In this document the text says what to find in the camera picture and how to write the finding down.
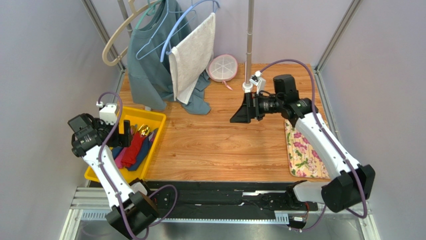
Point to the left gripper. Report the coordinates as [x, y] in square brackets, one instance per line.
[123, 140]

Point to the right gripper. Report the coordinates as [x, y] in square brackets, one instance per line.
[252, 107]

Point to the gold spoon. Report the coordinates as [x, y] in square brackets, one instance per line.
[144, 130]

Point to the red paper napkin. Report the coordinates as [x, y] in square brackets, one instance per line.
[129, 157]

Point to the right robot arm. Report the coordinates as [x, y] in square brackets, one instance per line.
[350, 182]

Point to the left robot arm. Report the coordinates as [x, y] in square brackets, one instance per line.
[131, 209]

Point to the navy blue cloth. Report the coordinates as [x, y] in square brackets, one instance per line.
[144, 151]

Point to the pink cloth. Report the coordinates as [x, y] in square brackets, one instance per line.
[118, 153]

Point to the metal rack pole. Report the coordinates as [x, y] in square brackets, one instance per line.
[125, 16]
[247, 86]

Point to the yellow plastic bin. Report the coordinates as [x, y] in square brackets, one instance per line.
[140, 117]

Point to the pink white mesh bag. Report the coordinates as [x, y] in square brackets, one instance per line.
[223, 69]

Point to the teal sweatshirt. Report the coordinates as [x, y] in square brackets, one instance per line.
[150, 80]

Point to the floral tray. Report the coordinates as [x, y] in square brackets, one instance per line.
[303, 160]

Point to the white towel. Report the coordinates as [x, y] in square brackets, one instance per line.
[189, 59]

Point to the blue hanger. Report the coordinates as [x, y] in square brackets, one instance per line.
[166, 46]

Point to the green hanger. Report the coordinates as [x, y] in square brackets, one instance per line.
[152, 8]

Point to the left metal rack pole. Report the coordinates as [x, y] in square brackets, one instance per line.
[125, 16]

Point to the beige hanger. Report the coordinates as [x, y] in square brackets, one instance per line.
[117, 38]

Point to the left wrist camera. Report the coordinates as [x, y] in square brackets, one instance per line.
[108, 112]

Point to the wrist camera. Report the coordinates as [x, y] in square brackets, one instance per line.
[258, 81]
[108, 112]

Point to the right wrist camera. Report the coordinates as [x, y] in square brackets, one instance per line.
[258, 81]

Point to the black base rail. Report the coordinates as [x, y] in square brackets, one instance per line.
[222, 201]

